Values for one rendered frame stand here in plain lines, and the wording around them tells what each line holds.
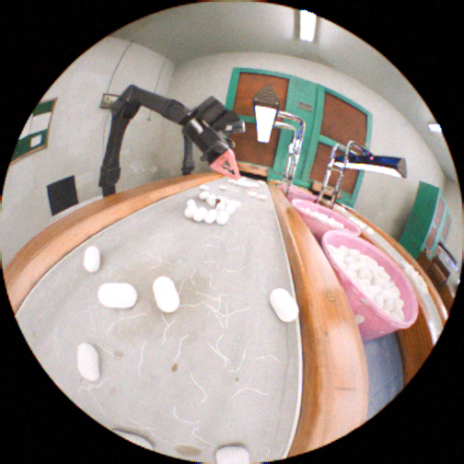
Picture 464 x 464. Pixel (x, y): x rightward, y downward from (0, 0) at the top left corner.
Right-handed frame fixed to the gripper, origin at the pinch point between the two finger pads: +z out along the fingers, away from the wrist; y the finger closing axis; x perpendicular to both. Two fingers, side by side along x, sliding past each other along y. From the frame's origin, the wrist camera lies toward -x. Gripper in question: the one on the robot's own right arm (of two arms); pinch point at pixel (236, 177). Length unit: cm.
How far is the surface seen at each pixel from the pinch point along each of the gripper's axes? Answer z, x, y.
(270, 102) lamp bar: -11.4, -20.6, 3.2
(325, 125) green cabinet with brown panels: 3, -76, 82
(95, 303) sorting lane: 0.5, 9.6, -35.5
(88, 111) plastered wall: -205, 79, 46
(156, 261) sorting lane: 2.2, 8.1, -27.4
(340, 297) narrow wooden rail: 16.0, -7.3, -28.5
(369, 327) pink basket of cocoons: 24.8, -10.3, -30.8
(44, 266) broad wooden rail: -9.1, 17.0, -38.7
